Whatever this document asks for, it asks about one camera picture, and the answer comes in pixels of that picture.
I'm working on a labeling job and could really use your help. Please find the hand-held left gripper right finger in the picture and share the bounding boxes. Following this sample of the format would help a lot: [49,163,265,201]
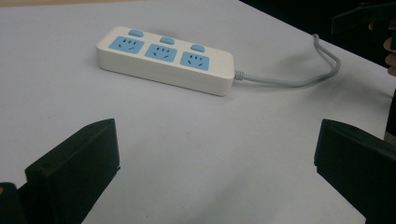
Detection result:
[313,119,396,224]

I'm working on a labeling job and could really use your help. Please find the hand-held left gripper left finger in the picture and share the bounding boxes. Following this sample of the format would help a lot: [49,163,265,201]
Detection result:
[24,118,121,224]

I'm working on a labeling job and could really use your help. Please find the white power strip blue sockets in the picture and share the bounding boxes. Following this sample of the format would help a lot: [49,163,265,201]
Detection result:
[95,25,235,97]

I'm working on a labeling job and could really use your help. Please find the grey power strip cable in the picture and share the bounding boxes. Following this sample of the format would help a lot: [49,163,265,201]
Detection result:
[233,33,342,89]

